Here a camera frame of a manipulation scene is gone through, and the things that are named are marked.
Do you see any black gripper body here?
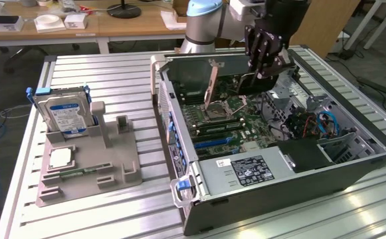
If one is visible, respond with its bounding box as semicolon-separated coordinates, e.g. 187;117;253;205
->
255;0;311;48

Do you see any black NVIDIA graphics card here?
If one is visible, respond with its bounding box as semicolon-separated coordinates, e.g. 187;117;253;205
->
203;58;280;111

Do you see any metal drive cage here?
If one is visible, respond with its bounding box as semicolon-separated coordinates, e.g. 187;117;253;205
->
260;73;312;125

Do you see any white power device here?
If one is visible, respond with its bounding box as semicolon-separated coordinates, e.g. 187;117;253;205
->
331;32;351;54

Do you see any metal socket cover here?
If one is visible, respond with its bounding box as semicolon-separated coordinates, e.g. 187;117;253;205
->
224;94;248;113

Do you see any green motherboard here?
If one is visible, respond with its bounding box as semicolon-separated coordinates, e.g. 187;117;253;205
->
173;83;282;161

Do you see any CPU socket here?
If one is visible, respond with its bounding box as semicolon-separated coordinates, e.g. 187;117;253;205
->
201;102;229;122

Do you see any white paper stack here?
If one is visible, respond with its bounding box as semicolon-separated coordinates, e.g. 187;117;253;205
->
160;9;187;30

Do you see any brown cardboard box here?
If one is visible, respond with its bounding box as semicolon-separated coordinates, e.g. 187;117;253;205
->
172;0;193;18

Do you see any labelled black RAM stick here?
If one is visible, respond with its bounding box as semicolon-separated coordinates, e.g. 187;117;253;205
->
195;120;245;134

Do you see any black stand base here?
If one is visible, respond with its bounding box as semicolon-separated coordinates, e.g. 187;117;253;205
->
356;74;386;100

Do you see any grey disk bay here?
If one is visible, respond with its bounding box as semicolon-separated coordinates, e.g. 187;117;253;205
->
315;131;375;165

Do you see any blue expansion slot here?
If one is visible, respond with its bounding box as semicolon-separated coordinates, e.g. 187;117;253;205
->
192;138;229;150

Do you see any wooden desk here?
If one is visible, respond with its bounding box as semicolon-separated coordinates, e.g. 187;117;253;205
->
0;0;279;54

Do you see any black lamp base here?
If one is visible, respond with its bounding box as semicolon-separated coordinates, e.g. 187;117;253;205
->
106;0;141;18

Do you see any grey power supply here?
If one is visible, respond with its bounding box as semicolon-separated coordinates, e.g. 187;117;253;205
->
188;146;295;202

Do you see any black open PC case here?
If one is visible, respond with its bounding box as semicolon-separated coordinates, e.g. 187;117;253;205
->
149;48;386;237

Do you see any white labelled box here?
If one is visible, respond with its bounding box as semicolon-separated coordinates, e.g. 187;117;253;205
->
62;13;89;29

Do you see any white round holder box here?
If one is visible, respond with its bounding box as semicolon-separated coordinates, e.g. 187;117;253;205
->
32;13;66;34

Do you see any black chair base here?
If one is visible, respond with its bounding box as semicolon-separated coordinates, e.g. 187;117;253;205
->
0;44;80;74

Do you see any green RAM stick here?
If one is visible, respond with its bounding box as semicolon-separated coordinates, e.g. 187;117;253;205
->
58;167;98;176

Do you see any silver CPU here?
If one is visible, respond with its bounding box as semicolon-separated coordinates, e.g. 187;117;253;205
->
48;149;73;168

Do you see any grey parts rack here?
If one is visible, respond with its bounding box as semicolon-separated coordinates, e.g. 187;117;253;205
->
34;101;143;209

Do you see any white box with black top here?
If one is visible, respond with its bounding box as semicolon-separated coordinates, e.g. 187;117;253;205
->
0;15;24;32

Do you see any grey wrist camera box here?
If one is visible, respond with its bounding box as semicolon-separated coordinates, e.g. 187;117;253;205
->
228;0;268;19

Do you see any white table frame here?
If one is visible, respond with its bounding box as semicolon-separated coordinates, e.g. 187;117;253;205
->
343;0;386;68

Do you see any blue wire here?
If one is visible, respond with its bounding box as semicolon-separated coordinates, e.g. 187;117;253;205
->
315;112;342;137

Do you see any hard disk with blue bracket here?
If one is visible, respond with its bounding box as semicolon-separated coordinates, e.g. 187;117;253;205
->
25;83;96;139

